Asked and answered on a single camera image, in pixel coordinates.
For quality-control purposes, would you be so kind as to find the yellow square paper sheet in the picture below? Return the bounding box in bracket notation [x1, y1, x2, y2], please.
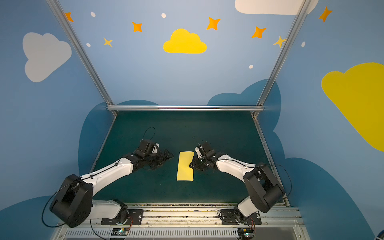
[177, 151, 194, 182]

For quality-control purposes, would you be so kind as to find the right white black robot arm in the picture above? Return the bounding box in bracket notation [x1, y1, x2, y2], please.
[189, 154, 286, 225]

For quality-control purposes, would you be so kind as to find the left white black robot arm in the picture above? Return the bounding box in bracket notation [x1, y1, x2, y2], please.
[50, 150, 174, 228]

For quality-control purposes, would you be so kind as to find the right green circuit board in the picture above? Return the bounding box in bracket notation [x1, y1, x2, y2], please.
[238, 228, 254, 240]

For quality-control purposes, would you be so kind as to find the green circuit board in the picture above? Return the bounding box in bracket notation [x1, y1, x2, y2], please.
[238, 228, 254, 240]
[111, 228, 130, 236]

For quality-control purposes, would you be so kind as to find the left green circuit board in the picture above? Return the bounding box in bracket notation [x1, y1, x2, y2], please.
[111, 228, 130, 236]

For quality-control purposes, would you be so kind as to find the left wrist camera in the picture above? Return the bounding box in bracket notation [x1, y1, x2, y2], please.
[138, 140, 160, 155]

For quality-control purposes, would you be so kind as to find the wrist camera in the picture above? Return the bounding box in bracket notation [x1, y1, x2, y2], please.
[195, 142, 216, 159]
[138, 140, 160, 155]

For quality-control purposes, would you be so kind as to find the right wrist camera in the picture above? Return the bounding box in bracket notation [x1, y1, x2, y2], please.
[195, 142, 216, 159]

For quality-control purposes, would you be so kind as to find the front aluminium rail bed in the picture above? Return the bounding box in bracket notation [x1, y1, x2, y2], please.
[51, 203, 310, 240]

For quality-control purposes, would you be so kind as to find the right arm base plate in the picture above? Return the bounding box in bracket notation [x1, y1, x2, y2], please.
[218, 209, 262, 225]

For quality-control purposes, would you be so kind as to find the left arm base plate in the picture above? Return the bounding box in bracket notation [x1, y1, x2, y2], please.
[101, 209, 144, 226]

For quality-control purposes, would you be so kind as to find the rear aluminium frame crossbar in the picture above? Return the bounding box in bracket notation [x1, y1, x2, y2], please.
[107, 105, 264, 112]

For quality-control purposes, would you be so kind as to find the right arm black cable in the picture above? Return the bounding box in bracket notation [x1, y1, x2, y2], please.
[217, 163, 293, 233]

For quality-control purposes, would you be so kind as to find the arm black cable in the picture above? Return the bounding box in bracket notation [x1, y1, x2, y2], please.
[41, 126, 157, 240]
[217, 163, 293, 233]

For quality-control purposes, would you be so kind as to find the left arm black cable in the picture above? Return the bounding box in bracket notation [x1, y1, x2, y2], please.
[41, 126, 157, 240]

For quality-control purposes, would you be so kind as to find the white slotted cable duct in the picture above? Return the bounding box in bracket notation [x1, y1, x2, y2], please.
[64, 228, 238, 240]

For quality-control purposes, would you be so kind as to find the left aluminium frame post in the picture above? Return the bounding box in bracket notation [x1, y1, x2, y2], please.
[46, 0, 114, 106]

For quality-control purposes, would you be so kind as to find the aluminium frame post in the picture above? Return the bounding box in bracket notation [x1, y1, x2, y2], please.
[252, 0, 312, 120]
[46, 0, 114, 106]

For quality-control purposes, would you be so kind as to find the right aluminium frame post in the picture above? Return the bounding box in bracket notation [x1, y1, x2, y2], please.
[252, 0, 312, 120]

